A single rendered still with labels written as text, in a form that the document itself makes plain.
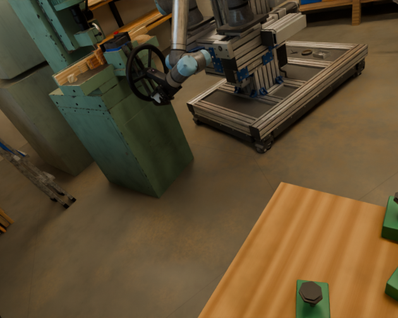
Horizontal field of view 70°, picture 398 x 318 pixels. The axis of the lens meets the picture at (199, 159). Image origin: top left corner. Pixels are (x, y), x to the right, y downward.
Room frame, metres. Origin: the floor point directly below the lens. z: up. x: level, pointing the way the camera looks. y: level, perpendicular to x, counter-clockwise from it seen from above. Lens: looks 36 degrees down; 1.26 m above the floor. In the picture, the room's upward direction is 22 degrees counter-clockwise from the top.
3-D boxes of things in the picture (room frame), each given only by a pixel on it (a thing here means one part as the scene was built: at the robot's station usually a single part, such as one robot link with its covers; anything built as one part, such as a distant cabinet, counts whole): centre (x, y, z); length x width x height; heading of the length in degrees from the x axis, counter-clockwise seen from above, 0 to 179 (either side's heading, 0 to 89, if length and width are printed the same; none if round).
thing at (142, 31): (1.83, 0.21, 0.92); 0.55 x 0.02 x 0.04; 132
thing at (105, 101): (1.83, 0.39, 0.76); 0.57 x 0.45 x 0.09; 42
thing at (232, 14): (1.72, -0.53, 0.87); 0.15 x 0.15 x 0.10
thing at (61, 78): (1.76, 0.31, 0.92); 0.60 x 0.02 x 0.05; 132
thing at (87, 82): (1.67, 0.22, 0.87); 0.61 x 0.30 x 0.06; 132
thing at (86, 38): (1.76, 0.32, 1.03); 0.14 x 0.07 x 0.09; 42
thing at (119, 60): (1.60, 0.17, 0.91); 0.15 x 0.14 x 0.09; 132
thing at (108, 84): (1.70, 0.26, 0.82); 0.40 x 0.21 x 0.04; 132
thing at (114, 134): (1.83, 0.39, 0.35); 0.58 x 0.45 x 0.71; 42
